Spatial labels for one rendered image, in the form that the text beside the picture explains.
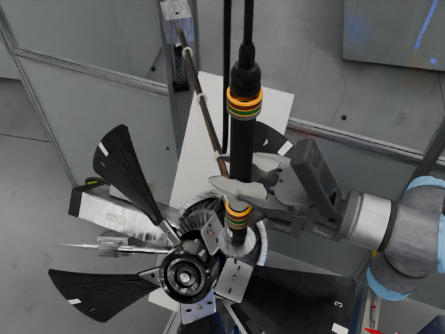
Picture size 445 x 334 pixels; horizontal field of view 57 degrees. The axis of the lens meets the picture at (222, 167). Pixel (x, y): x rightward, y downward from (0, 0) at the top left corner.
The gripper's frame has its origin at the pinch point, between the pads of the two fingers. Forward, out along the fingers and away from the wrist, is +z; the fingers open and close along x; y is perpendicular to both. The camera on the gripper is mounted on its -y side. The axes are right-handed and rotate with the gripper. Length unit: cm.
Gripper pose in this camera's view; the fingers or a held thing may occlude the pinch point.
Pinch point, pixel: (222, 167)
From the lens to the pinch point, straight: 62.2
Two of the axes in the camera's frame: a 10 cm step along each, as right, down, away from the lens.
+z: -9.3, -2.8, 2.3
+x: 3.6, -7.2, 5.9
